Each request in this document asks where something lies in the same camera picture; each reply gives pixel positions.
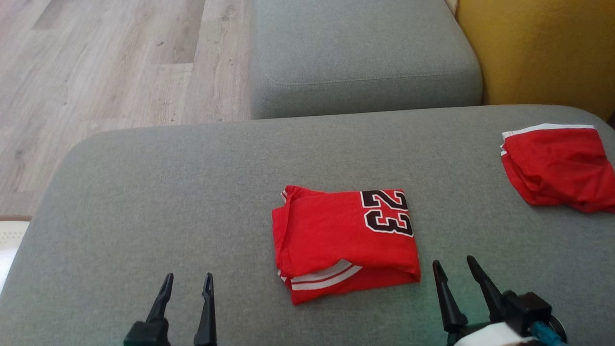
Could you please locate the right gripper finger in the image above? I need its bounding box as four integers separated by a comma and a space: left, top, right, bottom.
431, 260, 468, 333
466, 255, 505, 321

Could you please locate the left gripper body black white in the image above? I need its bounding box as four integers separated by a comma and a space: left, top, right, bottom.
123, 319, 171, 346

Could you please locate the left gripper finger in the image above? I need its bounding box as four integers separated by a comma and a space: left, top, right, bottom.
194, 273, 218, 346
146, 273, 174, 323

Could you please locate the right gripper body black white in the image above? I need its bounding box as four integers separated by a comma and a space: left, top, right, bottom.
447, 291, 567, 346

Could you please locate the red basketball jersey number 23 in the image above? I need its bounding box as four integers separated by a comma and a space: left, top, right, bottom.
271, 185, 422, 306

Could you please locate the red shorts white trim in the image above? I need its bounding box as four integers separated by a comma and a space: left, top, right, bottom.
500, 124, 615, 214

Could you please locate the large grey sofa seat cushion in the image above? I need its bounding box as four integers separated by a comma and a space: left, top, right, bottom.
0, 105, 615, 346

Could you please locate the white floor rug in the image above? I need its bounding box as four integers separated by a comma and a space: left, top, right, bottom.
0, 216, 32, 294

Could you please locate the yellow sofa backrest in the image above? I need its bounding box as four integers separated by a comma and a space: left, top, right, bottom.
455, 0, 615, 122

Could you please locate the blue cable connector right gripper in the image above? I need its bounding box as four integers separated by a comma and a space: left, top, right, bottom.
531, 321, 567, 346

